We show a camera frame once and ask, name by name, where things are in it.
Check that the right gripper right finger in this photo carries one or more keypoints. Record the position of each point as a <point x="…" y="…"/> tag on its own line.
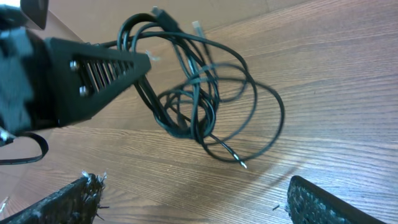
<point x="309" y="204"/>

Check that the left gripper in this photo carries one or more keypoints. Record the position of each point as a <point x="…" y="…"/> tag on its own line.
<point x="81" y="78"/>

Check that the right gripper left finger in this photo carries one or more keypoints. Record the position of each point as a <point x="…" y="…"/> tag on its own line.
<point x="77" y="202"/>

